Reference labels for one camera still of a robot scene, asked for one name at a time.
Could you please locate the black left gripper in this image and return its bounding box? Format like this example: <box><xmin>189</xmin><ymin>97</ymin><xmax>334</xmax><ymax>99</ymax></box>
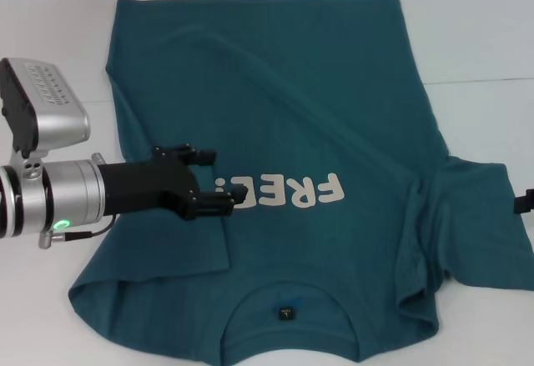
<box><xmin>98</xmin><ymin>143</ymin><xmax>249</xmax><ymax>222</ymax></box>

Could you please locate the teal t-shirt with white print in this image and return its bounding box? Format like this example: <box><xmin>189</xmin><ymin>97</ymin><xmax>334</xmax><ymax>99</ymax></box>
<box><xmin>66</xmin><ymin>0</ymin><xmax>534</xmax><ymax>366</ymax></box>

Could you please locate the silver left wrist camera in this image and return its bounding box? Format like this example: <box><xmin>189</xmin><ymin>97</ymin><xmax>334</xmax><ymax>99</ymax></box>
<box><xmin>0</xmin><ymin>57</ymin><xmax>91</xmax><ymax>159</ymax></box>

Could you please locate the black cable with silver plug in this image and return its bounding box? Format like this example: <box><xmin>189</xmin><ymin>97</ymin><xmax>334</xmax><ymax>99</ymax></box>
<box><xmin>38</xmin><ymin>215</ymin><xmax>113</xmax><ymax>250</ymax></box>

